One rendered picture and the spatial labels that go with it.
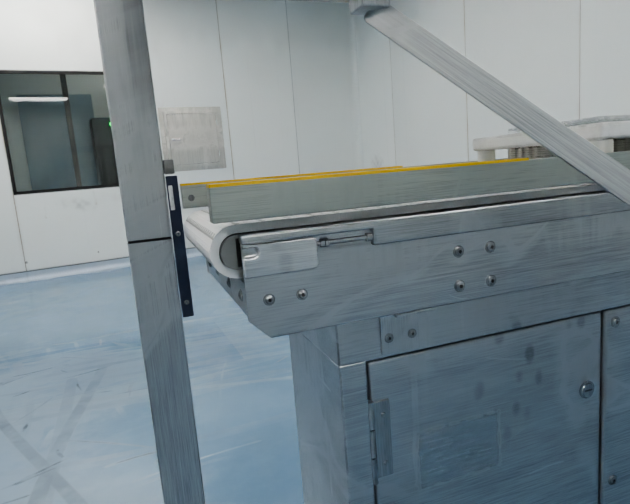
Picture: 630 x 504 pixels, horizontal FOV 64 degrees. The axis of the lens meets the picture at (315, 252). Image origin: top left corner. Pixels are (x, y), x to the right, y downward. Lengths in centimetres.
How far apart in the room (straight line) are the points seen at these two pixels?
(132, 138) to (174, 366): 32
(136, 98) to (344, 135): 601
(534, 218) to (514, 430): 29
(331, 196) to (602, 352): 48
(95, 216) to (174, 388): 500
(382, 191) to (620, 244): 33
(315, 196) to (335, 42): 637
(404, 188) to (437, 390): 26
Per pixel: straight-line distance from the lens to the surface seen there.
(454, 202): 56
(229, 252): 46
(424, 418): 65
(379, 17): 53
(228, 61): 618
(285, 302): 47
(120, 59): 74
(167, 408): 80
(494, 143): 84
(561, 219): 63
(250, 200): 45
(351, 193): 48
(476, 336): 64
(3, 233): 574
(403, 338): 58
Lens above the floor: 88
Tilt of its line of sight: 9 degrees down
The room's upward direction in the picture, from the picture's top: 5 degrees counter-clockwise
